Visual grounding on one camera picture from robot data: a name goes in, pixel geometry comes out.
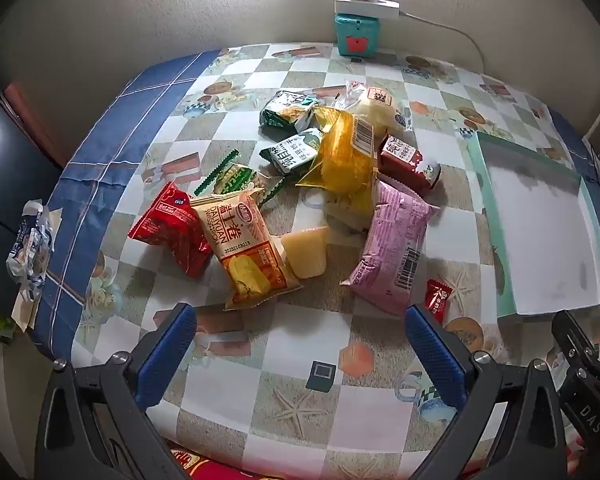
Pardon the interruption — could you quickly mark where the teal box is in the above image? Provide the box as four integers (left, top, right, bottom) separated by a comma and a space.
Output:
335, 12, 381, 57

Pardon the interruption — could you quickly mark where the orange roll cake packet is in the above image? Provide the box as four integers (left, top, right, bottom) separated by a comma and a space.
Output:
190, 187, 303, 311

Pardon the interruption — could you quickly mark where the dark red snack packet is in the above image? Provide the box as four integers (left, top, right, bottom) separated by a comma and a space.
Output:
378, 135, 442, 196

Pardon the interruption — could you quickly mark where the black cabinet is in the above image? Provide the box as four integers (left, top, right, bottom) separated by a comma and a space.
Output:
0, 75, 65, 311

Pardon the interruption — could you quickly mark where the reddish brown board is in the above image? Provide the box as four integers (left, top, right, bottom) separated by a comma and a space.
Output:
2, 82, 66, 168

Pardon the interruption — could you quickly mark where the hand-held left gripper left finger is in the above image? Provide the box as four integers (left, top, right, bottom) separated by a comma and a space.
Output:
35, 302, 198, 480

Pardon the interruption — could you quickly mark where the clear bun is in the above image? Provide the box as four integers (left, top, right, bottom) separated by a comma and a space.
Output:
337, 80, 411, 138

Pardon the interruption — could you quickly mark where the crumpled wrapper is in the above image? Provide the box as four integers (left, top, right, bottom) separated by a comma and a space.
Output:
6, 200, 62, 303

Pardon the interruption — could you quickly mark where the white green chip packet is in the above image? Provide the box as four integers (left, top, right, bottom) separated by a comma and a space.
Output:
259, 127, 326, 176

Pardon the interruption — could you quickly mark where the white power cable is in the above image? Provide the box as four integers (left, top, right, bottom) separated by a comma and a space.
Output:
399, 9, 487, 72

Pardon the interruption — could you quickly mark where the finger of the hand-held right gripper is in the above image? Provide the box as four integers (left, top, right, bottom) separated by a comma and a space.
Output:
551, 311, 600, 386

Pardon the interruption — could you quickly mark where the green edged white box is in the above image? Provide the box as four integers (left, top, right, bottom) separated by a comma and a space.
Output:
467, 132, 600, 318

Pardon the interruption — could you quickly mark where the clear yellow cake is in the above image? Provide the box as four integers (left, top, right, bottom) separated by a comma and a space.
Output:
280, 226, 331, 279

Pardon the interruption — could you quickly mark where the red printed bag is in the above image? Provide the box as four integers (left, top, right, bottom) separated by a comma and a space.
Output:
165, 440, 431, 480

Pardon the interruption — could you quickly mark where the green zigzag edged nut packet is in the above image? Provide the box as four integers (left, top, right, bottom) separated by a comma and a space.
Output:
194, 147, 296, 208

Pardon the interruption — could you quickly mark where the pink snack packet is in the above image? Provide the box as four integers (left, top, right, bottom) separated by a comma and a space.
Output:
340, 175, 441, 316

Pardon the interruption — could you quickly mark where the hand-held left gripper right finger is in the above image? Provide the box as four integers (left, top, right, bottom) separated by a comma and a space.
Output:
404, 304, 573, 480

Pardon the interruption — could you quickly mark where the white power strip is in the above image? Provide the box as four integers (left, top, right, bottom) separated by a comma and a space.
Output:
334, 0, 402, 18

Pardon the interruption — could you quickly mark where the yellow snack packet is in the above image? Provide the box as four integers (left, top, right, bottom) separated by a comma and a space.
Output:
296, 105, 381, 198

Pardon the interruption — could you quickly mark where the dark green chip packet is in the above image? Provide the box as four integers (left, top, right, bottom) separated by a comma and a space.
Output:
259, 89, 317, 136

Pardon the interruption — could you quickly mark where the small red candy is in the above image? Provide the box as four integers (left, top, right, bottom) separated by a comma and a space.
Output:
425, 279, 455, 316

